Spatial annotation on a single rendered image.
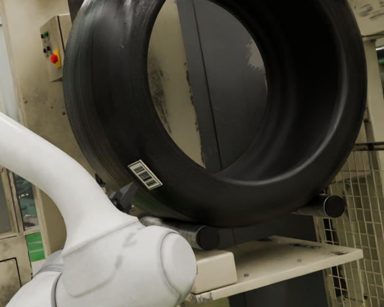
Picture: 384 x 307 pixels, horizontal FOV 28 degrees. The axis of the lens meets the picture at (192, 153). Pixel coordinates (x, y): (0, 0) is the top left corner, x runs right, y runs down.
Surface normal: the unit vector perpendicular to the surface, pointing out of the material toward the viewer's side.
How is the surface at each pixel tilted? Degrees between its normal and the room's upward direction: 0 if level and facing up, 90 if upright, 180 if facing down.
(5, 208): 90
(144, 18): 84
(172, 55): 90
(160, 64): 90
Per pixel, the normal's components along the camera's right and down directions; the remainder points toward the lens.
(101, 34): -0.40, -0.17
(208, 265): 0.39, -0.02
